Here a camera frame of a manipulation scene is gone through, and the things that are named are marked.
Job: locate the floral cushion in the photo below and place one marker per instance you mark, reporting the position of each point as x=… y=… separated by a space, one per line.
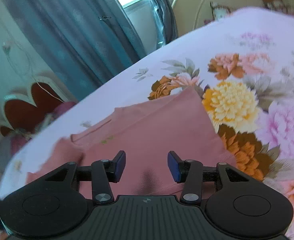
x=219 y=11

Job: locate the tied teal curtain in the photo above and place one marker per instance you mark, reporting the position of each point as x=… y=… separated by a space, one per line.
x=162 y=12

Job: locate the floral bedsheet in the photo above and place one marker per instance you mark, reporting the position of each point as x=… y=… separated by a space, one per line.
x=242 y=55

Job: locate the cream headboard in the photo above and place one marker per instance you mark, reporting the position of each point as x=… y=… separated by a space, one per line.
x=194 y=2

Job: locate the red and white headboard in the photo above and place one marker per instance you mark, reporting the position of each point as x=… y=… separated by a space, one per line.
x=24 y=110

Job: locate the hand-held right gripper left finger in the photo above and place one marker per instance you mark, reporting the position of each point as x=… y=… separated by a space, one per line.
x=121 y=166

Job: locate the orange cushion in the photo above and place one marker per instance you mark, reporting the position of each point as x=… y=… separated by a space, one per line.
x=272 y=1

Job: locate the pink garment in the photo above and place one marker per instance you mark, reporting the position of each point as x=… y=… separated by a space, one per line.
x=149 y=135

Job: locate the purple pillow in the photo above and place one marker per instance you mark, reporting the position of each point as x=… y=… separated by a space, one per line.
x=64 y=107

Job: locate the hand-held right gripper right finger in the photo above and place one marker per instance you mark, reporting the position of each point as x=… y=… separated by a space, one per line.
x=173 y=166

